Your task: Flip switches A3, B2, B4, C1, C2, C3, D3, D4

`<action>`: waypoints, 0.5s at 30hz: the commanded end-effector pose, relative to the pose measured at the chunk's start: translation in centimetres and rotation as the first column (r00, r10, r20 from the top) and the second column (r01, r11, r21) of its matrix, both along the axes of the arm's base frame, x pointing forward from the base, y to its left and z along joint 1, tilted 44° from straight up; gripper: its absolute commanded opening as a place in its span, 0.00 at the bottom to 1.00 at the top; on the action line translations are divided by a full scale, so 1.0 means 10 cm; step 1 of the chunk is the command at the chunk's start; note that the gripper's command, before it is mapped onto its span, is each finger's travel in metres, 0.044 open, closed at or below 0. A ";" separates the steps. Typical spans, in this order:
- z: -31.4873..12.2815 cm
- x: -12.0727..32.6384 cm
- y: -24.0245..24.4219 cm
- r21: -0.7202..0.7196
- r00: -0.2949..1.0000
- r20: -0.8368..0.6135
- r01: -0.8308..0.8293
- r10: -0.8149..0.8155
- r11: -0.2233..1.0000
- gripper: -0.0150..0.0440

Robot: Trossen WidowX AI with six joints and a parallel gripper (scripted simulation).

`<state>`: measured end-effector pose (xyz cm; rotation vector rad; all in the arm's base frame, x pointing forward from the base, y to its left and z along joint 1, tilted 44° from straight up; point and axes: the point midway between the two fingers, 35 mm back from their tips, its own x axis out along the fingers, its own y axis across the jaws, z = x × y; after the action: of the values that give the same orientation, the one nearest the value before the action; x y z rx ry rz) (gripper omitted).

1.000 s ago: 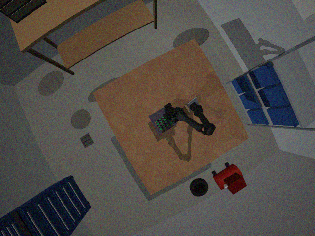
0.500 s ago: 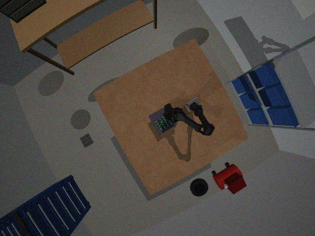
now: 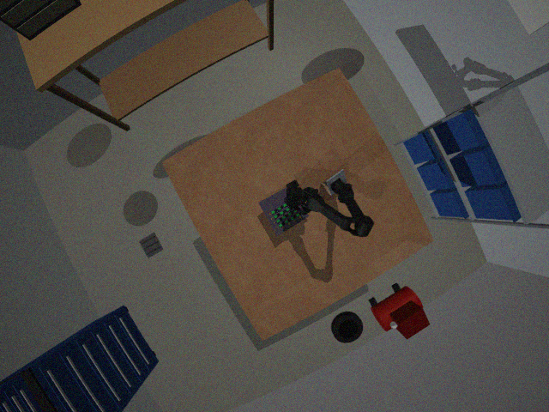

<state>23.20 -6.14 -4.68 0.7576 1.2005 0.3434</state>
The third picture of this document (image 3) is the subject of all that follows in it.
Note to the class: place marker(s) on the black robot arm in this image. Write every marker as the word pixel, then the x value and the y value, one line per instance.
pixel 363 224

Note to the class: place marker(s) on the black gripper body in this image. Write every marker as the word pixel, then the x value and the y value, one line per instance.
pixel 304 210

